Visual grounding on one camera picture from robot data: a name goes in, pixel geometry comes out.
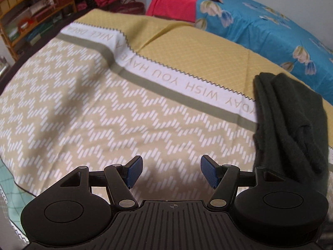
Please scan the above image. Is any teal grid blanket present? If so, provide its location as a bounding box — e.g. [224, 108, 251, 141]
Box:
[1, 160, 35, 244]

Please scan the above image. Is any dark green knit sweater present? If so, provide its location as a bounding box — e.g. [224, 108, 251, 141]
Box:
[253, 73, 329, 195]

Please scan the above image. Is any blue floral bedsheet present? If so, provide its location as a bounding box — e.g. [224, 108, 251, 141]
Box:
[195, 0, 332, 102]

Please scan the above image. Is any wooden shelf unit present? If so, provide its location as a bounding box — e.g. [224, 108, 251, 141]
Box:
[1, 0, 77, 61]

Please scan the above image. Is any red bed mattress cover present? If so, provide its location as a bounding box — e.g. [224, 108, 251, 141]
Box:
[146, 0, 197, 24]

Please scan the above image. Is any yellow patterned bed cover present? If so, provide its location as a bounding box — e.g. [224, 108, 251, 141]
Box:
[0, 8, 333, 198]

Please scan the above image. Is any dark woven basket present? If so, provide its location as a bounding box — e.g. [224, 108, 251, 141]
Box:
[114, 0, 146, 15]

